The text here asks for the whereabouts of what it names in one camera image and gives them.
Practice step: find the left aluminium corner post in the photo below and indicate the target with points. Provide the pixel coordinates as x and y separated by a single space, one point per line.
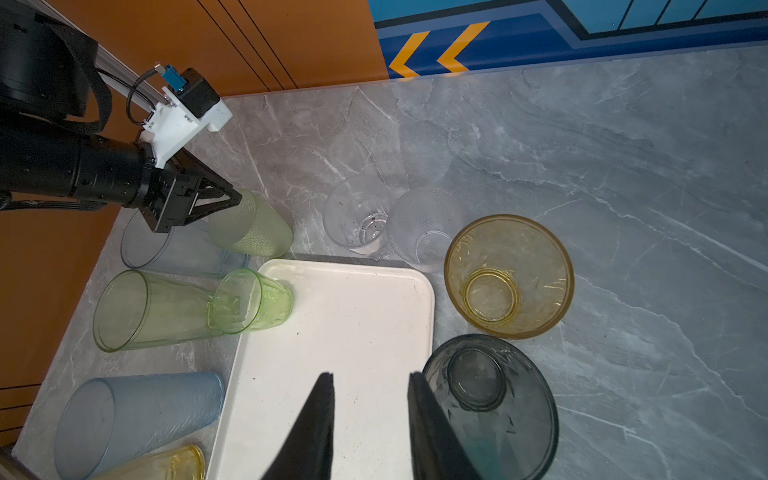
106 60

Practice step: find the small green clear glass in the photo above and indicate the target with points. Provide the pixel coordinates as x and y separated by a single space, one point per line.
246 301

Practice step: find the yellow cup left front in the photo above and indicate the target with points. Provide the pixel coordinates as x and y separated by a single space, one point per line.
184 463

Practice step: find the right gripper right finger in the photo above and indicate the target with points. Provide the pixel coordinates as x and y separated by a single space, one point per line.
435 450

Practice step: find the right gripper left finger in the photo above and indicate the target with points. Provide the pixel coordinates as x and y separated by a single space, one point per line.
307 452

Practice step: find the tall blue clear cup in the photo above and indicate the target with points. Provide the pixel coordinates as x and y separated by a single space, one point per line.
112 420

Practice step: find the amber yellow cup right back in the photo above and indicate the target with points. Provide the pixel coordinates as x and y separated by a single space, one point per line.
509 276

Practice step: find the tall green clear cup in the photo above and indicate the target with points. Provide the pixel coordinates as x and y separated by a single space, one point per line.
139 310

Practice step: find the clear dotted textured cup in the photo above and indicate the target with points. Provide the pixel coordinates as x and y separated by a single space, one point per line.
422 225

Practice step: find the white rectangular plastic tray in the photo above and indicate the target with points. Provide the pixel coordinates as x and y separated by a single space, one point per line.
370 327

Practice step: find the green dotted textured cup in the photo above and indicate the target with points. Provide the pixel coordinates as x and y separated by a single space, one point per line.
253 227

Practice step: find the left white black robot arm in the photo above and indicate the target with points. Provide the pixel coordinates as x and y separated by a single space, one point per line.
54 107

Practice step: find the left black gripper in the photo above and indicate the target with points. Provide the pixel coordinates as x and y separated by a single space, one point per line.
184 191

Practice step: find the dark smoke grey cup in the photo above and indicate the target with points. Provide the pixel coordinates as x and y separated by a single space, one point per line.
498 404

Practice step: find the tall grey-blue cup back left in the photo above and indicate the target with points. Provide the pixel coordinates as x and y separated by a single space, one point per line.
186 250

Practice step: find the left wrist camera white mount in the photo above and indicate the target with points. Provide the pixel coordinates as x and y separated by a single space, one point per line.
190 106

